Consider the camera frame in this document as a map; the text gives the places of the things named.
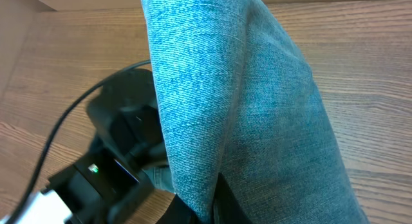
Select light blue denim jeans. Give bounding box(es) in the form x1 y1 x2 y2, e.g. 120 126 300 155
141 0 368 223

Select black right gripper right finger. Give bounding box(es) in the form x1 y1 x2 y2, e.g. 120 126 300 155
212 173 252 224

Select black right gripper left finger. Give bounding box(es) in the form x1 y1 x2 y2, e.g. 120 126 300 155
156 195 199 224

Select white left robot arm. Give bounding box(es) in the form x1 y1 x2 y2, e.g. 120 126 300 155
16 68 168 223

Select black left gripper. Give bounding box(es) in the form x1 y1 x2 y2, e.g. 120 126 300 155
86 68 169 171

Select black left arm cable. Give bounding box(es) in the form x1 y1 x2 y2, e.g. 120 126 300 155
6 59 152 224

